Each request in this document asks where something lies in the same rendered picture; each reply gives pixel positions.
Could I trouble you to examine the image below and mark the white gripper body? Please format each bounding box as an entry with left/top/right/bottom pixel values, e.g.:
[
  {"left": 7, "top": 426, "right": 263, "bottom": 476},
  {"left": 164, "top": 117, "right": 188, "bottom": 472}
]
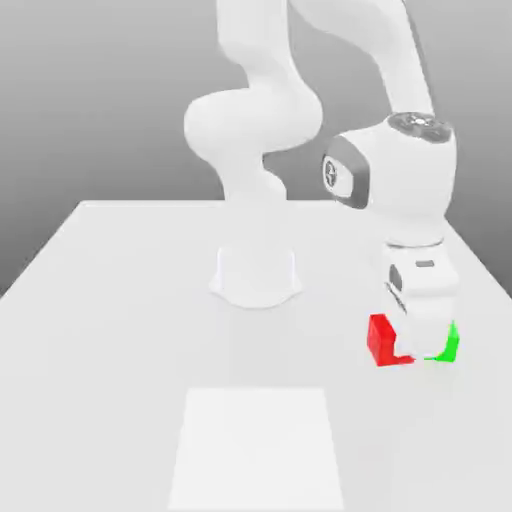
[{"left": 382, "top": 281, "right": 458, "bottom": 360}]

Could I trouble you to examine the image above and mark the small green cube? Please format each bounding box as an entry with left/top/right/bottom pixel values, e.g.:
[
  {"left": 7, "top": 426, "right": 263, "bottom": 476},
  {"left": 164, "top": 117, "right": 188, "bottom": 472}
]
[{"left": 423, "top": 319, "right": 461, "bottom": 364}]

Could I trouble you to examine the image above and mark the small red cube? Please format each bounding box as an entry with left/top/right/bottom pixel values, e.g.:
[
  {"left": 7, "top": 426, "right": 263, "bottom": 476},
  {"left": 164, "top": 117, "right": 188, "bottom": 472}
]
[{"left": 366, "top": 313, "right": 416, "bottom": 368}]

